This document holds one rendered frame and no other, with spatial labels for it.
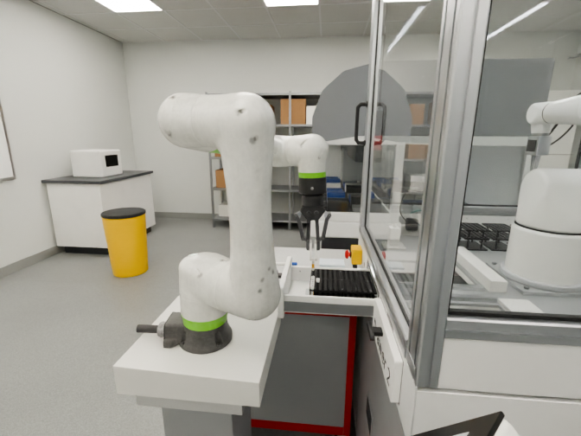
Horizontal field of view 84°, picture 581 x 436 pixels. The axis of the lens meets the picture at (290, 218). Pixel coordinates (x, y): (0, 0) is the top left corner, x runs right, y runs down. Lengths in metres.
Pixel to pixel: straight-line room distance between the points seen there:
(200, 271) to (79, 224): 3.74
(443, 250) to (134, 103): 5.80
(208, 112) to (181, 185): 5.16
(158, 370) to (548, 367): 0.81
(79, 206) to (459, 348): 4.20
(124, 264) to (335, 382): 2.62
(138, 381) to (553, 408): 0.88
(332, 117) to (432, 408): 1.48
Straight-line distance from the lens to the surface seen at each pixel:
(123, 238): 3.55
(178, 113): 0.75
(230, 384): 0.88
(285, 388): 1.61
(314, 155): 1.04
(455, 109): 0.56
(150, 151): 6.00
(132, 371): 0.96
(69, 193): 4.50
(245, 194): 0.68
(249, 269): 0.74
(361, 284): 1.18
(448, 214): 0.58
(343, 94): 1.89
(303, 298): 1.08
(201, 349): 0.95
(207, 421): 1.06
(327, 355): 1.49
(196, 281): 0.85
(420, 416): 0.76
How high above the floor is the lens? 1.40
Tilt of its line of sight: 14 degrees down
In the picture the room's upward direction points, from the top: straight up
